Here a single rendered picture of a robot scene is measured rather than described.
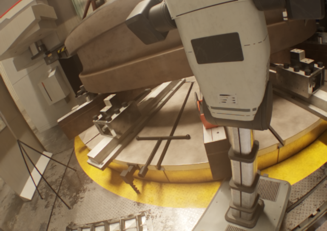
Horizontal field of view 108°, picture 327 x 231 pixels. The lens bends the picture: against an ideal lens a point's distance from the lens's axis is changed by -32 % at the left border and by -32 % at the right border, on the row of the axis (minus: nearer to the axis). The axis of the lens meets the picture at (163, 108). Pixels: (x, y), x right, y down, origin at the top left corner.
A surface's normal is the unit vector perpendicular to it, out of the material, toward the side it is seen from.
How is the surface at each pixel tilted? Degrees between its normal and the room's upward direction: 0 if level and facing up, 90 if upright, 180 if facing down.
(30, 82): 90
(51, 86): 90
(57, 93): 90
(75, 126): 90
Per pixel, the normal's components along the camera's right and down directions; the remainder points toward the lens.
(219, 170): -0.15, 0.51
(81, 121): 0.56, 0.20
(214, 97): -0.60, 0.55
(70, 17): 0.18, 0.40
